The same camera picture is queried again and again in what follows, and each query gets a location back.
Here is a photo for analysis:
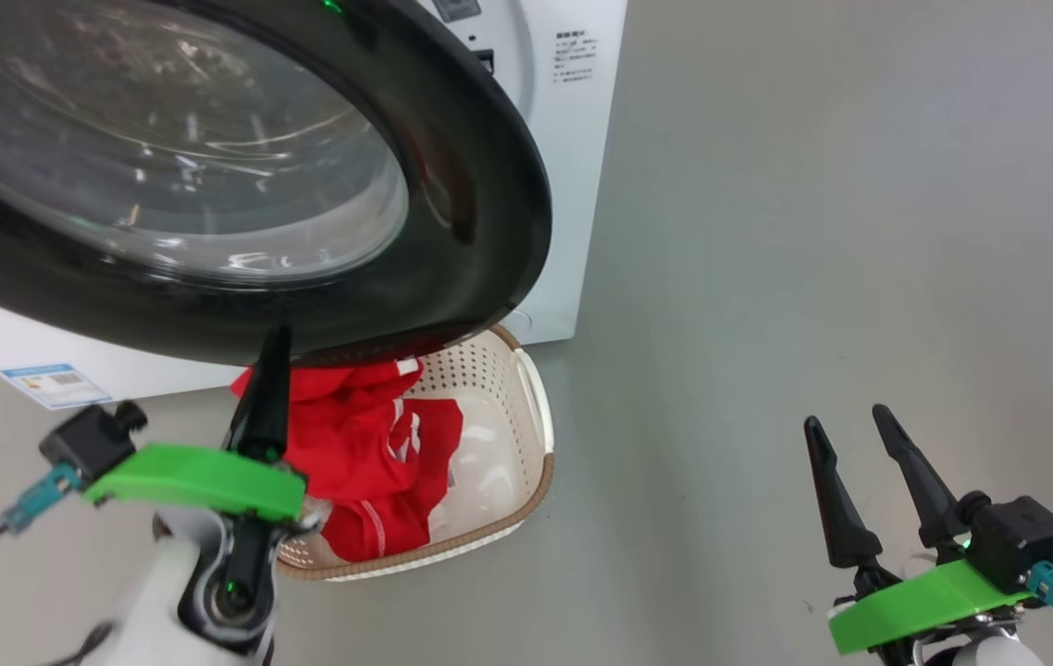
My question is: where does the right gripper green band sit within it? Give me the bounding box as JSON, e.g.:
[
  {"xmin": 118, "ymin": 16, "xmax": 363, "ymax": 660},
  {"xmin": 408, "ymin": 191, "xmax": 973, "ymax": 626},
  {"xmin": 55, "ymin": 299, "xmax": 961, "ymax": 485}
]
[{"xmin": 804, "ymin": 404, "xmax": 1038, "ymax": 666}]

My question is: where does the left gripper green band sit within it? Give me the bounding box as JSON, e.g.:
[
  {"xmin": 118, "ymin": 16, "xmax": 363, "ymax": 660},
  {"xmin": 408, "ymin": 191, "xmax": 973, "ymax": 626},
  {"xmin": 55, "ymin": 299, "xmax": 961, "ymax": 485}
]
[{"xmin": 82, "ymin": 324, "xmax": 308, "ymax": 647}]

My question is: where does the red garment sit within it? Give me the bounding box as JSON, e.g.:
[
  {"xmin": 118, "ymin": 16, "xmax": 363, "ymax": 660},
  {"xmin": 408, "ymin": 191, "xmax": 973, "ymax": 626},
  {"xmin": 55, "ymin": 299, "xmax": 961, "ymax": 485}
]
[{"xmin": 230, "ymin": 358, "xmax": 465, "ymax": 564}]

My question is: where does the black round glass washer door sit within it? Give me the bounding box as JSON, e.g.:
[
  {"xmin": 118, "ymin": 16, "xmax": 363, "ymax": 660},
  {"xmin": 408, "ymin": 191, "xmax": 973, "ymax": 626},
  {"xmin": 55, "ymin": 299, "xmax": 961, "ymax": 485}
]
[{"xmin": 0, "ymin": 0, "xmax": 554, "ymax": 369}]

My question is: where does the cream laundry basket brown rim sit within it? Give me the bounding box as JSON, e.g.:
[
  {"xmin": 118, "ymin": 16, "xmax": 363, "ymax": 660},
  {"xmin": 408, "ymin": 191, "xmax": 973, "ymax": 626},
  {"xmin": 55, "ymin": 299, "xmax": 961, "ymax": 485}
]
[{"xmin": 271, "ymin": 324, "xmax": 556, "ymax": 583}]

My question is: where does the white front-load washing machine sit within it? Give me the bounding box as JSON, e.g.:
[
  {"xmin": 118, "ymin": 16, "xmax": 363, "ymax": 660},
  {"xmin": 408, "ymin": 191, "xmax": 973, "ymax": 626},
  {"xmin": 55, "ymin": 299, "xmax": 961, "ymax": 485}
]
[{"xmin": 0, "ymin": 0, "xmax": 629, "ymax": 410}]

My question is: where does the blue energy label sticker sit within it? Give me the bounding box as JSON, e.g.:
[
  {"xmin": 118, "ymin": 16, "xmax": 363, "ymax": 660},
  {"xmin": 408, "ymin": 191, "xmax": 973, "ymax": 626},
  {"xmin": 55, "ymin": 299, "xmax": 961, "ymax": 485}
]
[{"xmin": 0, "ymin": 362, "xmax": 114, "ymax": 411}]

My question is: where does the printed warning text sticker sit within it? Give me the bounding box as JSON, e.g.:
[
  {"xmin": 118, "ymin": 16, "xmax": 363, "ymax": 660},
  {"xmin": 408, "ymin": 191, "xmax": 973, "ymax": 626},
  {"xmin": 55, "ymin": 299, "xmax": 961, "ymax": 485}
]
[{"xmin": 551, "ymin": 29, "xmax": 601, "ymax": 87}]

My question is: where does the left arm cable teal connector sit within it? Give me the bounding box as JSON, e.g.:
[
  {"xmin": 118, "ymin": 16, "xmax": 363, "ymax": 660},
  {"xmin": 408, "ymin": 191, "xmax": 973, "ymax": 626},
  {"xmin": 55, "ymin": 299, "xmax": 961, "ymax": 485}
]
[{"xmin": 0, "ymin": 462, "xmax": 116, "ymax": 666}]

